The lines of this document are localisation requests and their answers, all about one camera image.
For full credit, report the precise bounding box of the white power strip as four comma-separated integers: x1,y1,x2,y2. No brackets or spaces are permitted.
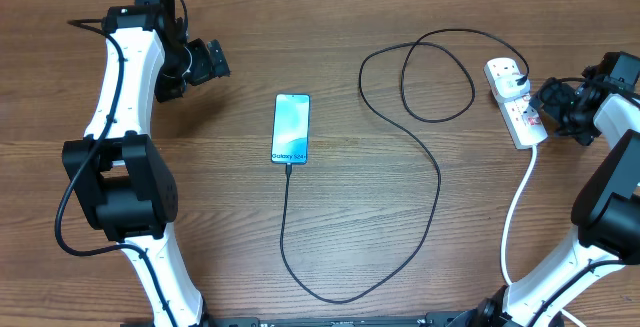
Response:
484,57,548,149

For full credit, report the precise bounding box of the blue Samsung Galaxy phone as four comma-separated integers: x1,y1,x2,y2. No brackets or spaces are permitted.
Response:
271,94,311,164

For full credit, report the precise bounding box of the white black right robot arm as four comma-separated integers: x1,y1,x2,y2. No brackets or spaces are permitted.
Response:
443,52,639,327

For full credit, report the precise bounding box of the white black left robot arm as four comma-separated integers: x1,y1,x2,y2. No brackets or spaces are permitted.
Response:
54,0,231,326

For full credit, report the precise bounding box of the white USB charger adapter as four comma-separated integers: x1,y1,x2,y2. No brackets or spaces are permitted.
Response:
490,74,531,103

